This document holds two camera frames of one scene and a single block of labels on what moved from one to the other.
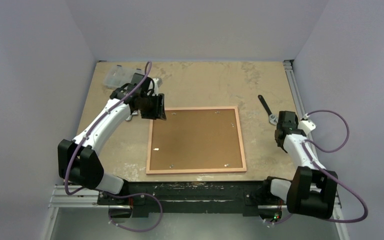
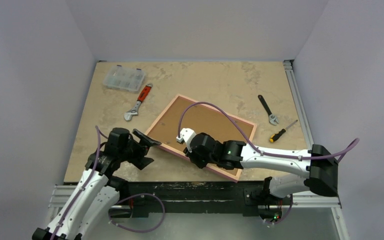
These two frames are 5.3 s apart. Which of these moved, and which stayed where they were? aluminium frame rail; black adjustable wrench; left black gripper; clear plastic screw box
Moved: left black gripper
Stayed: black adjustable wrench; aluminium frame rail; clear plastic screw box
